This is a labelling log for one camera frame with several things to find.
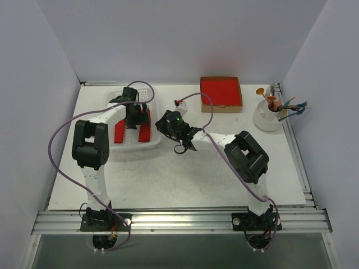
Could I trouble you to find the red paper napkin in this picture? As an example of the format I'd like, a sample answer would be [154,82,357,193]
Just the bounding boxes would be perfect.
[138,110,151,143]

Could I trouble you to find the white plastic perforated basket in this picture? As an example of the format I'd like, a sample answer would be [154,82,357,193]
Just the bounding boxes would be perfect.
[104,86,161,151]

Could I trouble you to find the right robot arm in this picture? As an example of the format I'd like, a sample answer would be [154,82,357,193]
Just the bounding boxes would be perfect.
[155,110,271,229]

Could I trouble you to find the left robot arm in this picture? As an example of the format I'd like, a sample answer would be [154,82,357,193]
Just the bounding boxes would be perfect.
[72,86,151,230]

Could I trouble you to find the rolled red napkin bundle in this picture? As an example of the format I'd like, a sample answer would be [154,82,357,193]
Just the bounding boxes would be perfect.
[114,120,126,144]

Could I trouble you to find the stack of red napkins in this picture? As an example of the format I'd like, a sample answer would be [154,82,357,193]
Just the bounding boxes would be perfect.
[201,78,242,106]

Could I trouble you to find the cardboard box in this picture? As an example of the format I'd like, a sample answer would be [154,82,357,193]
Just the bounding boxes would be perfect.
[200,76,243,114]

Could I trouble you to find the white utensil cup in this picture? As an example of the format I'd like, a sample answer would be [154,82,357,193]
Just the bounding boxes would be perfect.
[252,100,282,132]

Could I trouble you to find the orange plastic spoon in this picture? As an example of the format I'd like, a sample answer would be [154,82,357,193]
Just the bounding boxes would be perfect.
[255,87,268,102]

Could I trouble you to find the orange plastic fork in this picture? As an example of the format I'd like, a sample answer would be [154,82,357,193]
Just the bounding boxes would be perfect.
[267,95,282,109]

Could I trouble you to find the yellow plastic utensil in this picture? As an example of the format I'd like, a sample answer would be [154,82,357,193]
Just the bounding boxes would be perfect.
[283,97,295,107]

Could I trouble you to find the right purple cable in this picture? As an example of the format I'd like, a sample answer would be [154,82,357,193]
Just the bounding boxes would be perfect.
[175,92,282,247]

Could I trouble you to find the purple cable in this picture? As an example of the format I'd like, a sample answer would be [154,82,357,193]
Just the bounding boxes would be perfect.
[175,92,282,247]
[48,81,157,252]

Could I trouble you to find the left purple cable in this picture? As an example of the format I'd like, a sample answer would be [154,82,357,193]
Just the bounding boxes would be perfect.
[48,81,157,252]

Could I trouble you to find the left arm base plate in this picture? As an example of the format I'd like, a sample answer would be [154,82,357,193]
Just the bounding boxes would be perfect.
[80,213,132,232]

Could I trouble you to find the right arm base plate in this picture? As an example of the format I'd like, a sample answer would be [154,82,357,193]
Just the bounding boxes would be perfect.
[231,212,277,231]

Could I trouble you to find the aluminium mounting rail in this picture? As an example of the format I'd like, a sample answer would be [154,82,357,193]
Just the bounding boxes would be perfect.
[32,208,332,235]

